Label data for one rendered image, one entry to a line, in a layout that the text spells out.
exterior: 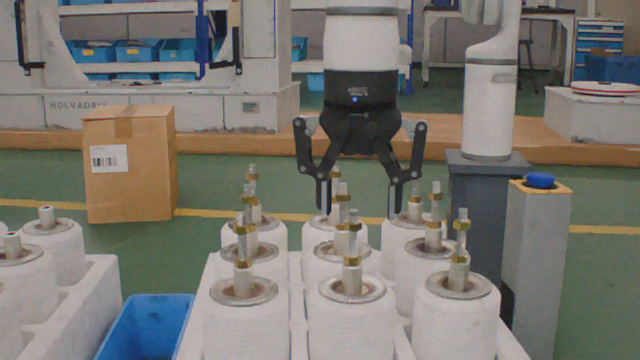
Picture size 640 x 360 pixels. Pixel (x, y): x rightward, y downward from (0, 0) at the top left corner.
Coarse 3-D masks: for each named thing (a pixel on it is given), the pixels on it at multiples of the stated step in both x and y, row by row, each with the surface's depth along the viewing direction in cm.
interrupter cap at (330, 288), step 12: (336, 276) 69; (372, 276) 69; (324, 288) 66; (336, 288) 66; (372, 288) 66; (384, 288) 65; (336, 300) 63; (348, 300) 63; (360, 300) 63; (372, 300) 63
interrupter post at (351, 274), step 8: (344, 264) 65; (360, 264) 65; (344, 272) 65; (352, 272) 65; (360, 272) 65; (344, 280) 65; (352, 280) 65; (360, 280) 65; (344, 288) 65; (352, 288) 65; (360, 288) 65
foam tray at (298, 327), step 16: (288, 256) 95; (208, 272) 89; (288, 272) 95; (208, 288) 83; (288, 288) 83; (304, 288) 84; (288, 304) 84; (304, 304) 84; (192, 320) 74; (304, 320) 74; (400, 320) 74; (192, 336) 70; (304, 336) 70; (400, 336) 70; (512, 336) 70; (192, 352) 66; (304, 352) 67; (400, 352) 67; (496, 352) 68; (512, 352) 66
